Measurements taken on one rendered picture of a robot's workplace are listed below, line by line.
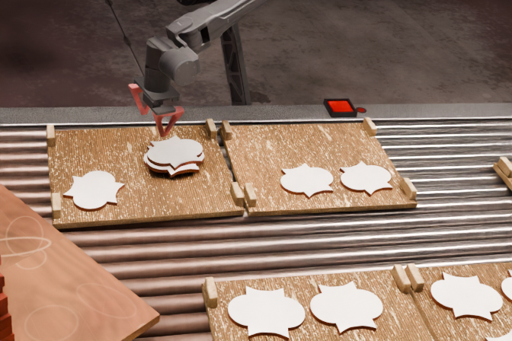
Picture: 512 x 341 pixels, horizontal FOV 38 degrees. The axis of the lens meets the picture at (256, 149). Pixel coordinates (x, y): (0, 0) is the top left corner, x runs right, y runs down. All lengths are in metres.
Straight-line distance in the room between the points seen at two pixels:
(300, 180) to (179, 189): 0.29
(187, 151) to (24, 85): 2.28
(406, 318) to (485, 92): 3.16
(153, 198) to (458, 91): 3.03
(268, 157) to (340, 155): 0.19
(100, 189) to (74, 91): 2.25
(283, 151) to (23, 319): 0.85
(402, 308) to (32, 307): 0.69
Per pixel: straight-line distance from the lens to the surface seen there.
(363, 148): 1.93
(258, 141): 1.87
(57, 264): 1.34
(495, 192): 1.95
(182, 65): 1.50
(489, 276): 1.65
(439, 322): 1.51
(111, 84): 3.96
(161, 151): 1.73
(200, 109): 2.02
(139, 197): 1.65
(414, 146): 2.03
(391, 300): 1.51
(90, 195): 1.64
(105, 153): 1.79
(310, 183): 1.74
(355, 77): 4.34
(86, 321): 1.25
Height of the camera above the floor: 1.96
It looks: 34 degrees down
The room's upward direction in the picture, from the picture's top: 9 degrees clockwise
